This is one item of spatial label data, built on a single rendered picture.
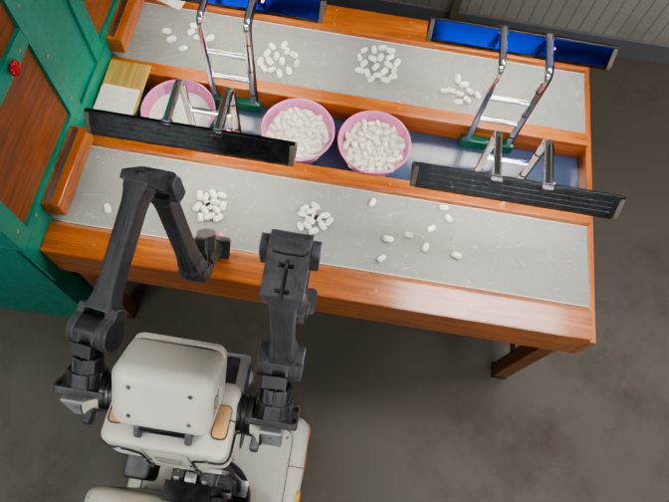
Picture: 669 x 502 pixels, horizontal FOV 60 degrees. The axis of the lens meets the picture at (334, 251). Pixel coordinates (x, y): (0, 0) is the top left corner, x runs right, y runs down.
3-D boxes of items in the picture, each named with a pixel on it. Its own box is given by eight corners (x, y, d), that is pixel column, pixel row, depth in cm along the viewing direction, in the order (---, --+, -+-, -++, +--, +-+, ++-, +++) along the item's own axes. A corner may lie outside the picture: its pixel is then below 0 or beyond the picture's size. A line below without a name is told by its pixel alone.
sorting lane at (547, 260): (586, 309, 197) (589, 307, 195) (56, 222, 197) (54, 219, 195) (584, 229, 208) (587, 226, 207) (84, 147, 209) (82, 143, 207)
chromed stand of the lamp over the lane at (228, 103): (238, 204, 209) (223, 133, 167) (182, 195, 209) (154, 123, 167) (249, 159, 216) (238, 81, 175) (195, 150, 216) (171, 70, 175)
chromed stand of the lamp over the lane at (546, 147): (506, 248, 209) (557, 188, 167) (450, 239, 209) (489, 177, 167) (508, 201, 216) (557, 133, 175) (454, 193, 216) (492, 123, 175)
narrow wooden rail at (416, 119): (575, 160, 227) (588, 145, 217) (115, 86, 227) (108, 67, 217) (575, 148, 229) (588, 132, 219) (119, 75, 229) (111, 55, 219)
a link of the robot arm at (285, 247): (248, 288, 96) (309, 298, 96) (265, 220, 103) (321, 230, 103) (256, 379, 134) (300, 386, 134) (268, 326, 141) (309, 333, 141)
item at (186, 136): (293, 167, 174) (293, 154, 167) (87, 133, 174) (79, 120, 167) (298, 145, 177) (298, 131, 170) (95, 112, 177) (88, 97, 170)
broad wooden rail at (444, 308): (568, 353, 205) (593, 340, 188) (60, 269, 205) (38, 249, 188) (567, 320, 210) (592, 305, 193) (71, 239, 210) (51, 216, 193)
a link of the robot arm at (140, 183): (118, 151, 134) (156, 158, 132) (148, 168, 147) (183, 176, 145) (61, 342, 129) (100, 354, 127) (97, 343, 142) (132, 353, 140)
